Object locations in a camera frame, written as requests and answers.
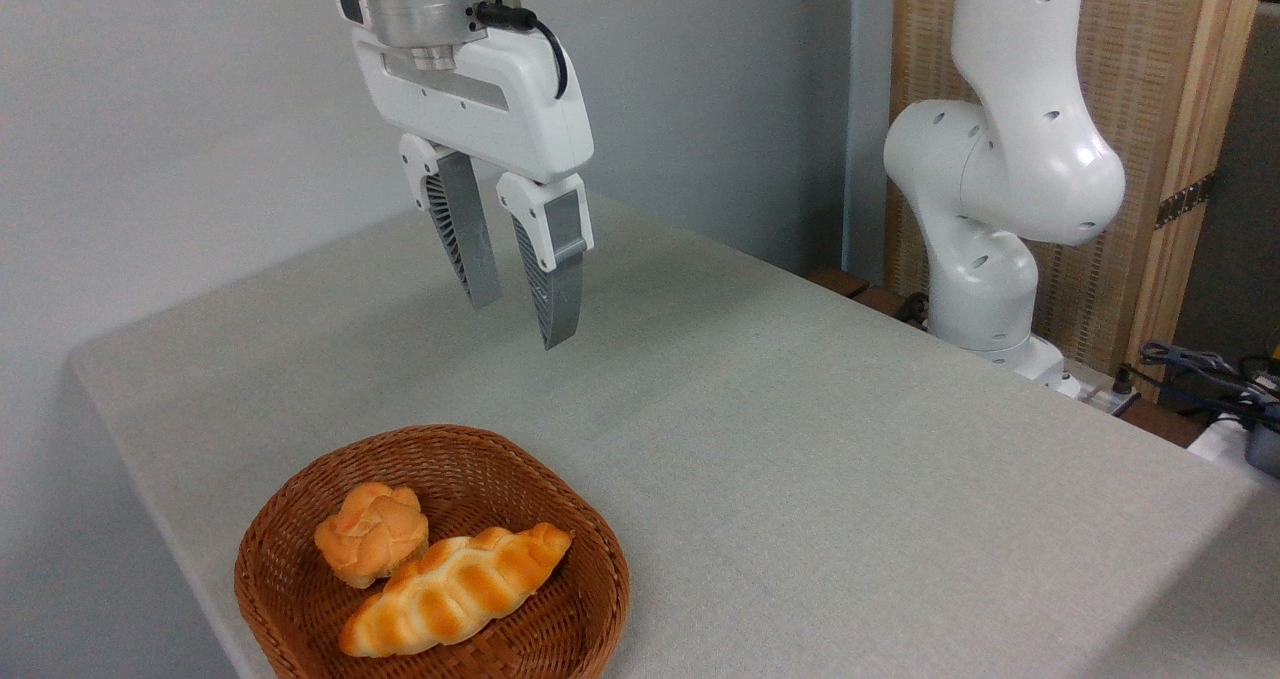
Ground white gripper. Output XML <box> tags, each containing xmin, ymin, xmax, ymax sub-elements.
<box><xmin>335</xmin><ymin>0</ymin><xmax>595</xmax><ymax>350</ymax></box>

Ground round knotted bread roll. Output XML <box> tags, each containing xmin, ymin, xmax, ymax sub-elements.
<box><xmin>314</xmin><ymin>482</ymin><xmax>430</xmax><ymax>589</ymax></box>

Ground long braided bread loaf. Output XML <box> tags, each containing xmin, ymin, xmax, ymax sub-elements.
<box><xmin>338</xmin><ymin>522</ymin><xmax>574</xmax><ymax>658</ymax></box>

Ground grey tablecloth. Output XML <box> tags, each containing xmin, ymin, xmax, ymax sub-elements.
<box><xmin>68</xmin><ymin>191</ymin><xmax>1280</xmax><ymax>679</ymax></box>

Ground brown wicker basket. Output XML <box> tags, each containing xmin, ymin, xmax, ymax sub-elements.
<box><xmin>234</xmin><ymin>424</ymin><xmax>631</xmax><ymax>679</ymax></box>

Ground black metal screen hinge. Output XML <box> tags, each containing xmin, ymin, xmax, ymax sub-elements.
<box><xmin>1155</xmin><ymin>172</ymin><xmax>1217</xmax><ymax>231</ymax></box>

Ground white cloth piece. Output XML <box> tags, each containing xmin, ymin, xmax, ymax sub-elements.
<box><xmin>1186</xmin><ymin>411</ymin><xmax>1256</xmax><ymax>470</ymax></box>

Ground dark grey partition panel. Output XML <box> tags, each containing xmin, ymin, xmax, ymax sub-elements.
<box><xmin>1172</xmin><ymin>1</ymin><xmax>1280</xmax><ymax>360</ymax></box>

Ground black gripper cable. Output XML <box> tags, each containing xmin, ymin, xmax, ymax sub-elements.
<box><xmin>472</xmin><ymin>1</ymin><xmax>569</xmax><ymax>100</ymax></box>

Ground black cables bundle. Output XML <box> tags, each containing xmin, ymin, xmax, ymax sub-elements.
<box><xmin>1140</xmin><ymin>341</ymin><xmax>1280</xmax><ymax>425</ymax></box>

